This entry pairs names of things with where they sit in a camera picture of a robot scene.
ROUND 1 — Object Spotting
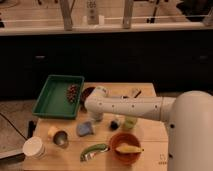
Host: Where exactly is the steel cup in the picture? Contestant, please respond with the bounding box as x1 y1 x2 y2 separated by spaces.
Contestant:
47 126 69 148

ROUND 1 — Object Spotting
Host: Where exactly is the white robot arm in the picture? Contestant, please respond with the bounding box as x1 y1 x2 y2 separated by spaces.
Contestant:
85 86 213 171

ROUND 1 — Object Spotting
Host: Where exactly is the dark red bowl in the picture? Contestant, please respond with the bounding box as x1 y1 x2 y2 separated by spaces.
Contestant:
80 87 94 110

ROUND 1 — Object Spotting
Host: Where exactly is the green plastic cup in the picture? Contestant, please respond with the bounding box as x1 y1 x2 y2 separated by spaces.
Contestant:
122 116 137 130

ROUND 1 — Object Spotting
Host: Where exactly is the yellow corn cob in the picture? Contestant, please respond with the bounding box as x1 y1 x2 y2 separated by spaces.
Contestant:
116 144 143 154

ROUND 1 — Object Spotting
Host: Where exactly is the blue sponge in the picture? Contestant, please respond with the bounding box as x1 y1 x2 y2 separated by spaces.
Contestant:
76 121 94 137

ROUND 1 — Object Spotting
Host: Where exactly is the green plastic tray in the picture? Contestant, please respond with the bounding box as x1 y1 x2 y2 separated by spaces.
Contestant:
33 75 84 120

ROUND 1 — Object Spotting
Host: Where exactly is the black cable left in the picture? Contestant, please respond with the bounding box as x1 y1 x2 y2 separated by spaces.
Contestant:
0 112 28 141

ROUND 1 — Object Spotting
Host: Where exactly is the bunch of red grapes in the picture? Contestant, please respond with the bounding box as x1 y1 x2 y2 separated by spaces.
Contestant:
66 84 78 103

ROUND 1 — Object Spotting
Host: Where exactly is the orange bowl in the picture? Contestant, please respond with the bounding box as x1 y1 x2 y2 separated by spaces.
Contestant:
109 132 141 165

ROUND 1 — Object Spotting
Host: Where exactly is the black head white brush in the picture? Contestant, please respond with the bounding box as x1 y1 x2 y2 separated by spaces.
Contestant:
110 118 120 130

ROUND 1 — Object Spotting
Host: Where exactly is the white paper cup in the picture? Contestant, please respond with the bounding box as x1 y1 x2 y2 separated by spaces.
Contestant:
22 136 45 158

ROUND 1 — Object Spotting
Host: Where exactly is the green handled fork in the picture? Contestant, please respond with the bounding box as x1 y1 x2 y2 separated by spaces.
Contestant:
80 143 110 162

